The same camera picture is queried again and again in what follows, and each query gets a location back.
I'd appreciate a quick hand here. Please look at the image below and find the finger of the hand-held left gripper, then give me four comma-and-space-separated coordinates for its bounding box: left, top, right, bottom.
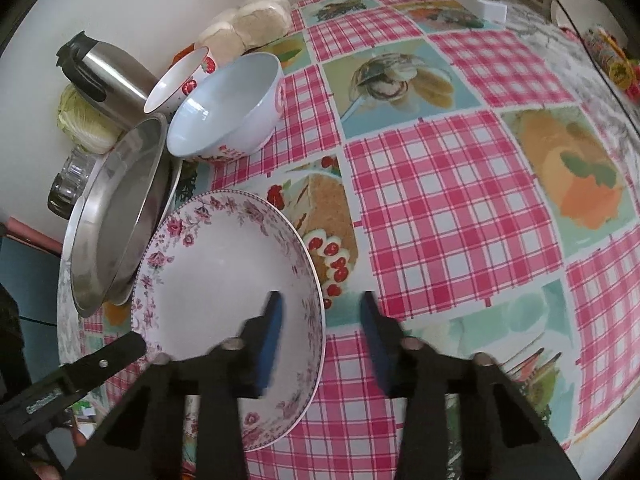
57, 332, 147, 403

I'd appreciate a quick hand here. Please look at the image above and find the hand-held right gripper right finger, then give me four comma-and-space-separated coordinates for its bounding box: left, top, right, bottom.
360, 291, 583, 480

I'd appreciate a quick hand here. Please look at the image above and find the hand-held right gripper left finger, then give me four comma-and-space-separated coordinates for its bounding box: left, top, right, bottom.
65, 290, 286, 480

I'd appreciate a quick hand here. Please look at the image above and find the pink floral bowl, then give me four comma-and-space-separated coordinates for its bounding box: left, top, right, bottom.
130, 191, 327, 448

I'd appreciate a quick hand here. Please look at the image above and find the round metal pan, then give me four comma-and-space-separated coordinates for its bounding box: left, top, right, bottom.
62, 112, 183, 318

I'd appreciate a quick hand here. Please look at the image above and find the large white bowl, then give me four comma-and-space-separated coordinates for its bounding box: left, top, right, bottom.
166, 52, 286, 163

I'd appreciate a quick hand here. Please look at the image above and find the small strawberry print bowl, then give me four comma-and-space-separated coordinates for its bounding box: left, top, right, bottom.
144, 46, 218, 115

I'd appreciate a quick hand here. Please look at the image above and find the reddish wooden board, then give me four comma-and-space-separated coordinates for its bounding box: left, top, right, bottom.
7, 217, 63, 257

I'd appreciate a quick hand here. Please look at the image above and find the pink checked tablecloth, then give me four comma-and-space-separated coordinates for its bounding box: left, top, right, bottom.
57, 0, 640, 480

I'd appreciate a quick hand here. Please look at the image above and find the clear drinking glass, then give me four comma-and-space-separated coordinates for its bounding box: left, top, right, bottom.
60, 147, 106, 196

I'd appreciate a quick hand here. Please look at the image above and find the napa cabbage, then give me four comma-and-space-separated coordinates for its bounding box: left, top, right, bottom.
56, 84, 123, 155

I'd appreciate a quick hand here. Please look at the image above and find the stainless steel thermos jug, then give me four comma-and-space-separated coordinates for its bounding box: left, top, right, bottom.
55, 31, 161, 133

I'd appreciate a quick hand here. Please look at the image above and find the orange snack packet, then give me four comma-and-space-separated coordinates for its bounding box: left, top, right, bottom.
170, 44, 201, 66

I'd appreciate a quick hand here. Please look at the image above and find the bag of white buns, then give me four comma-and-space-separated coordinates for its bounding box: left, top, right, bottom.
195, 0, 292, 61

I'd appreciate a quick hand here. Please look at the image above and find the white power strip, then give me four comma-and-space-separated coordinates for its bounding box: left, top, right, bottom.
446, 0, 508, 23

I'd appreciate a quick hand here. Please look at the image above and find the pile of colourful packets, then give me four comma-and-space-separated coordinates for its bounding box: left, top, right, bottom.
582, 25, 640, 91

